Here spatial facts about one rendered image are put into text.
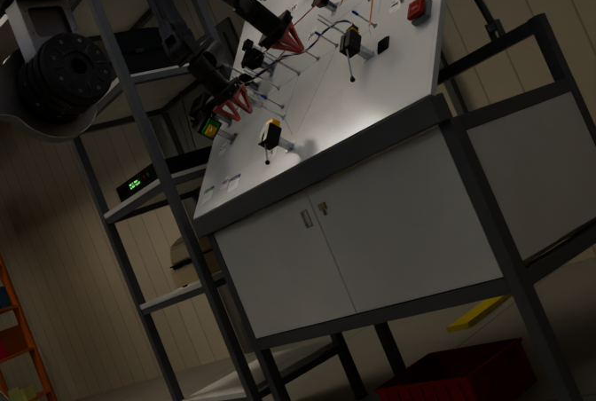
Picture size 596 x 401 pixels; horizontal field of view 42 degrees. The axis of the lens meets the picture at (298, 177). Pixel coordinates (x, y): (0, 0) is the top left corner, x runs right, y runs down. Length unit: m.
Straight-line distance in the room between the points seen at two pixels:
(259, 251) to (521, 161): 0.94
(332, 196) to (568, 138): 0.67
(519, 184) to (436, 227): 0.23
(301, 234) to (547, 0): 2.10
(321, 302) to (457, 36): 2.19
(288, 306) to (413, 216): 0.67
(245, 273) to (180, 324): 3.74
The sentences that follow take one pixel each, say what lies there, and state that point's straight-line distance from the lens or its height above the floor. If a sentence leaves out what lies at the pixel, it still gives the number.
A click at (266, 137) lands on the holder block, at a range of 2.23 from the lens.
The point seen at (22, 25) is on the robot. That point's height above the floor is 1.24.
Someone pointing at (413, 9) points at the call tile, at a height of 1.10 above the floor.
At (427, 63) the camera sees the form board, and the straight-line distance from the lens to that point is 1.92.
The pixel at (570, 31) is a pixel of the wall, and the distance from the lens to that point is 3.97.
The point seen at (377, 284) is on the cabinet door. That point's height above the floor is 0.47.
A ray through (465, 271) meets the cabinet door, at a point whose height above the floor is 0.44.
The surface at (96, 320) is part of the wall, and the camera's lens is 7.33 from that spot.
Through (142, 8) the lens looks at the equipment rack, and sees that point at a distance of 3.45.
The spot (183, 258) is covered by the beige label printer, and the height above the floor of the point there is 0.76.
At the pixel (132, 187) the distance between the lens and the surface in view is 3.04.
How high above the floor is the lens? 0.69
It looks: 4 degrees up
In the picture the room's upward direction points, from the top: 23 degrees counter-clockwise
